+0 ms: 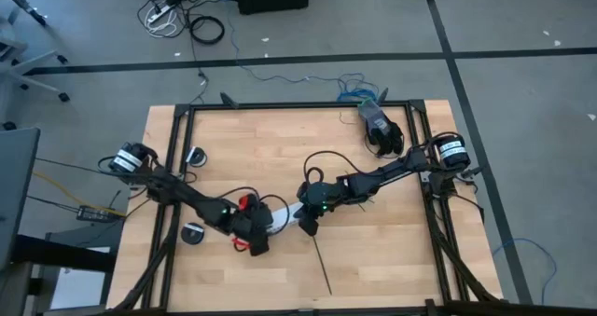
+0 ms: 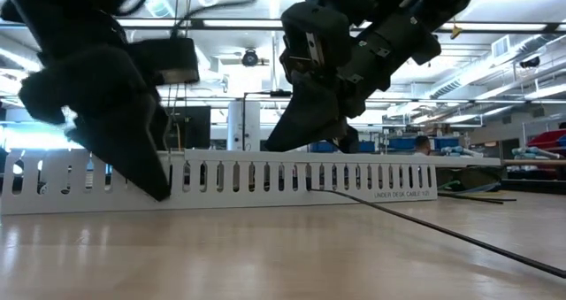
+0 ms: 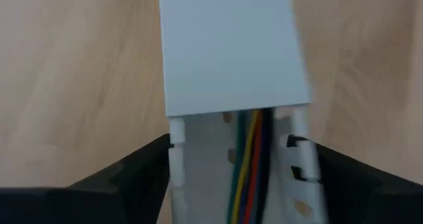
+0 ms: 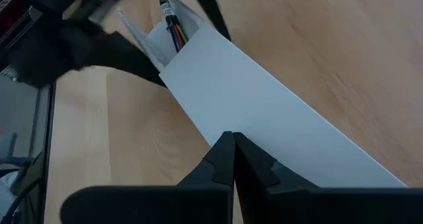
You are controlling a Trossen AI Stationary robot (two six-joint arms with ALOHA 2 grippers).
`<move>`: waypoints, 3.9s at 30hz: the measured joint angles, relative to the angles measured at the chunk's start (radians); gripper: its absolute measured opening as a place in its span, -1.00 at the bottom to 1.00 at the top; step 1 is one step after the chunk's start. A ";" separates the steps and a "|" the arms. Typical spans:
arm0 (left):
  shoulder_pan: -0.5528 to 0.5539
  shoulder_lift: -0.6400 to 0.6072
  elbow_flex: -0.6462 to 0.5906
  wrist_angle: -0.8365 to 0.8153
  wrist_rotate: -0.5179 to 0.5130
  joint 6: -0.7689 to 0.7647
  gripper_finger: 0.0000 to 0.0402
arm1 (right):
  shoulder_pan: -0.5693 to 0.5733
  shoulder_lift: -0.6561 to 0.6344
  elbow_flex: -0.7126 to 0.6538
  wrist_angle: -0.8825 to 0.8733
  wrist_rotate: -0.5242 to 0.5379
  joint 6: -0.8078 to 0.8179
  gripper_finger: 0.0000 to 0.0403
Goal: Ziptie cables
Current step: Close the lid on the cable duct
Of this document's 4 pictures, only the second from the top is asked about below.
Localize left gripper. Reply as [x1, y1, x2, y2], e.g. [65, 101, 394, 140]
[0, 0, 173, 203]

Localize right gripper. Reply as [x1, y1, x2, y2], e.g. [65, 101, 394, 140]
[264, 1, 443, 155]

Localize white slotted cable raceway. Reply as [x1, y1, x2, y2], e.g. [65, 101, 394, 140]
[0, 148, 439, 216]

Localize coloured wires bundle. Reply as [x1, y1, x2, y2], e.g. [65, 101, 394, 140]
[459, 181, 501, 196]

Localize black monitor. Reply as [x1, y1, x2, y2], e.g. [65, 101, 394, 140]
[164, 105, 212, 150]

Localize blue bin shelf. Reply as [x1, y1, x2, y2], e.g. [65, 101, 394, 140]
[309, 135, 462, 155]

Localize white pillar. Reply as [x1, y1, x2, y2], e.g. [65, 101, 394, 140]
[226, 99, 262, 152]

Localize person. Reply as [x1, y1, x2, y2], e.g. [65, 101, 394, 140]
[414, 135, 432, 157]

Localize pale material roll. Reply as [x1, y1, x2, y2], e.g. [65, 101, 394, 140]
[440, 145, 485, 159]
[510, 146, 555, 161]

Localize dark safety glasses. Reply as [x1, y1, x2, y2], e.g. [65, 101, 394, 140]
[435, 165, 504, 193]

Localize overhead light bar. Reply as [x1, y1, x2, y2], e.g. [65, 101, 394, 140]
[0, 17, 566, 33]

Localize white vent grille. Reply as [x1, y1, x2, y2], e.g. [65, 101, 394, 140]
[491, 35, 512, 60]

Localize brown wooden bench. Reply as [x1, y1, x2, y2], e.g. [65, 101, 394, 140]
[500, 158, 566, 168]

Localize red storage bin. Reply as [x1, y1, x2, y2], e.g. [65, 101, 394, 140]
[524, 128, 566, 157]

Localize black station frame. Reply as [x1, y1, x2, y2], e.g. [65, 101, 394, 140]
[241, 88, 294, 152]

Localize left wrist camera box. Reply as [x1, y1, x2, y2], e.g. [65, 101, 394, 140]
[127, 36, 201, 87]

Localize black ceiling camera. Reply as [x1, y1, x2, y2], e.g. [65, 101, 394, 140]
[518, 55, 541, 70]
[241, 47, 261, 68]

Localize silver ventilation duct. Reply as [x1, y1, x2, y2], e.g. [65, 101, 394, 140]
[422, 33, 566, 100]

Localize black camera cable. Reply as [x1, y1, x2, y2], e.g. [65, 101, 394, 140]
[114, 0, 260, 40]

